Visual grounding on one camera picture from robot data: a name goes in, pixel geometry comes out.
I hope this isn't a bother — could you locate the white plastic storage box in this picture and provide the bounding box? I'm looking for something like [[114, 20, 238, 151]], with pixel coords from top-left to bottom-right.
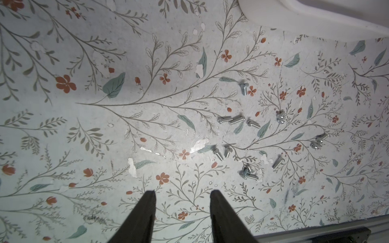
[[239, 0, 389, 42]]

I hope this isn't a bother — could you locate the silver screw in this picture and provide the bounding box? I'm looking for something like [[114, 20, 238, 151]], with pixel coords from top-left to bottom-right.
[[241, 164, 253, 179], [224, 145, 233, 159], [276, 110, 286, 124], [213, 147, 223, 161], [240, 82, 249, 96], [272, 155, 285, 170], [217, 116, 233, 124], [310, 141, 323, 149], [229, 115, 245, 125], [246, 174, 259, 181], [247, 119, 261, 129], [315, 133, 329, 144]]

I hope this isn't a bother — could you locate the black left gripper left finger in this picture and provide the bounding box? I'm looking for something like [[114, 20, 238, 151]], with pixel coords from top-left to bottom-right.
[[108, 191, 157, 243]]

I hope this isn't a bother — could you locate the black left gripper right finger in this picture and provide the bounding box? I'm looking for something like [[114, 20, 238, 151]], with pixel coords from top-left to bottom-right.
[[210, 190, 258, 243]]

